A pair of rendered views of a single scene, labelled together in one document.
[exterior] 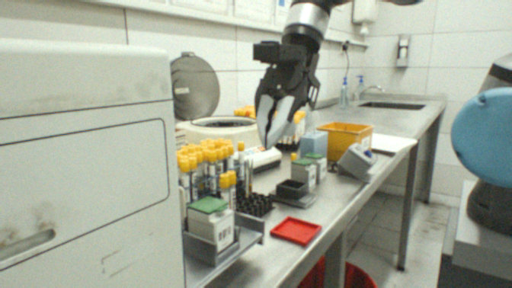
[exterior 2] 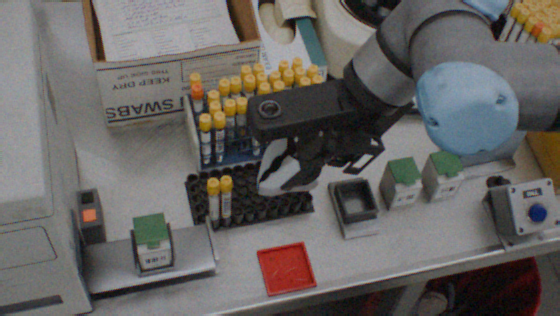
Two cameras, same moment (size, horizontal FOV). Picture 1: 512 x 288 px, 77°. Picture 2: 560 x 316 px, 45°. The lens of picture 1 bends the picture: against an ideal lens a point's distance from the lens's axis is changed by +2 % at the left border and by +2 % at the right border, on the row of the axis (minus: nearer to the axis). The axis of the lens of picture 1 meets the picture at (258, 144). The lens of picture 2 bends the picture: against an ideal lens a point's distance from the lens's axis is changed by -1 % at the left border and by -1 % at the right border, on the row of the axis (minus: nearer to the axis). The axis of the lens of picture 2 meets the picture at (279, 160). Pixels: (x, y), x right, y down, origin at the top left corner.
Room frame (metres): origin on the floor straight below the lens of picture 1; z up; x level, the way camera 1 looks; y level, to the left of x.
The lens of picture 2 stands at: (0.16, -0.29, 1.74)
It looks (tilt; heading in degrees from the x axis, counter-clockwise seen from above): 55 degrees down; 36
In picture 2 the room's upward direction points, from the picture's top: 7 degrees clockwise
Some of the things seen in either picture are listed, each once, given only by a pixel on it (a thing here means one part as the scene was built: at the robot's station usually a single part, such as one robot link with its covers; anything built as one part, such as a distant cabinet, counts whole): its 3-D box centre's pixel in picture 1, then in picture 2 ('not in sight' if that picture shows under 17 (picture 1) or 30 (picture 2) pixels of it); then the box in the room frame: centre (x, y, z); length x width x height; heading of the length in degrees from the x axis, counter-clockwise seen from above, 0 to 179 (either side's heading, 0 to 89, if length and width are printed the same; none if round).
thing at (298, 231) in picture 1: (296, 230); (286, 268); (0.51, -0.07, 0.88); 0.07 x 0.07 x 0.01; 56
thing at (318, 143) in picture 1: (313, 152); (486, 138); (0.86, -0.15, 0.92); 0.10 x 0.07 x 0.10; 148
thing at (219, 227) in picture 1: (211, 228); (153, 243); (0.39, 0.06, 0.95); 0.05 x 0.04 x 0.06; 56
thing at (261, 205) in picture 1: (231, 191); (250, 176); (0.56, 0.05, 0.93); 0.17 x 0.09 x 0.11; 147
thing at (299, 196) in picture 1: (292, 191); (355, 203); (0.65, -0.07, 0.89); 0.09 x 0.05 x 0.04; 55
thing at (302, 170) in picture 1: (302, 174); (400, 183); (0.71, -0.10, 0.91); 0.05 x 0.04 x 0.07; 56
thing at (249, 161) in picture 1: (249, 182); not in sight; (0.61, 0.02, 0.93); 0.01 x 0.01 x 0.10; 57
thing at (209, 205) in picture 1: (210, 206); (150, 231); (0.39, 0.06, 0.98); 0.05 x 0.04 x 0.01; 56
